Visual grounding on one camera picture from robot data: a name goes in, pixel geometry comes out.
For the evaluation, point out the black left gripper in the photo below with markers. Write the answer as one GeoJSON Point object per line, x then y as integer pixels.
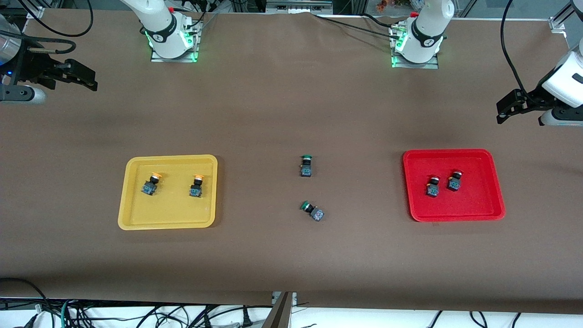
{"type": "Point", "coordinates": [534, 100]}

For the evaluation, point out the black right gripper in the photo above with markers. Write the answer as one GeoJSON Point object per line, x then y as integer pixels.
{"type": "Point", "coordinates": [33, 67]}

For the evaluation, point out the red push button switch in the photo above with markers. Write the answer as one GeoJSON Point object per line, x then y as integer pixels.
{"type": "Point", "coordinates": [432, 189]}
{"type": "Point", "coordinates": [453, 183]}

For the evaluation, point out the yellow push button switch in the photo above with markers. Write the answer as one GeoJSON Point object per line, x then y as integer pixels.
{"type": "Point", "coordinates": [196, 189]}
{"type": "Point", "coordinates": [149, 187]}

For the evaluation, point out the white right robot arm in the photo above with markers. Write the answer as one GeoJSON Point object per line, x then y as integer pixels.
{"type": "Point", "coordinates": [159, 27]}

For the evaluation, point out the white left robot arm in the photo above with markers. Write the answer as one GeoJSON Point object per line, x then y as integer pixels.
{"type": "Point", "coordinates": [426, 32]}

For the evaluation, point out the red plastic tray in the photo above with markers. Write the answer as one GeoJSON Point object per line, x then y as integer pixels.
{"type": "Point", "coordinates": [478, 196]}

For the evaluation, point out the yellow plastic tray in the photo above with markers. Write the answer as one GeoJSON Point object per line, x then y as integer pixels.
{"type": "Point", "coordinates": [173, 209]}

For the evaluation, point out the grey metal device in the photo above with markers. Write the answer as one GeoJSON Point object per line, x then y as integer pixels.
{"type": "Point", "coordinates": [298, 5]}

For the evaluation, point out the brown table cover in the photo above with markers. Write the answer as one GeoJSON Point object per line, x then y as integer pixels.
{"type": "Point", "coordinates": [291, 259]}

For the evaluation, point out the aluminium frame profile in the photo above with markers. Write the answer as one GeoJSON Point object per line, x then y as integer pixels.
{"type": "Point", "coordinates": [32, 9]}
{"type": "Point", "coordinates": [562, 18]}

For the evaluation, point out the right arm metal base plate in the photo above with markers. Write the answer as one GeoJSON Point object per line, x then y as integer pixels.
{"type": "Point", "coordinates": [175, 58]}

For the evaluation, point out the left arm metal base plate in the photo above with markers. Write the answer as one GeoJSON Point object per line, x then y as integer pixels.
{"type": "Point", "coordinates": [416, 65]}

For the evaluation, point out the green push button switch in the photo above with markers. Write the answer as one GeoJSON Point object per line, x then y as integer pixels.
{"type": "Point", "coordinates": [306, 169]}
{"type": "Point", "coordinates": [316, 213]}

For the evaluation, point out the metal table frame post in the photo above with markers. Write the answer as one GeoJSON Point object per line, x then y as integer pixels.
{"type": "Point", "coordinates": [280, 314]}

